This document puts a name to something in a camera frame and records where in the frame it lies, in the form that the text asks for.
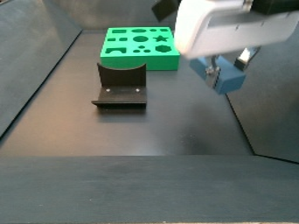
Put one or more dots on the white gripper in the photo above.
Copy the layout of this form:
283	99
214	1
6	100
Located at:
219	26

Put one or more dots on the blue rectangular block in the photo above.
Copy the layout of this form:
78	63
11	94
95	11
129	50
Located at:
231	77

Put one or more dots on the green foam shape board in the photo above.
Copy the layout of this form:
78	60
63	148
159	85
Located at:
133	46

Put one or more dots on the black curved fixture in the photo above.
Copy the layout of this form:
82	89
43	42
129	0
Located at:
122	87

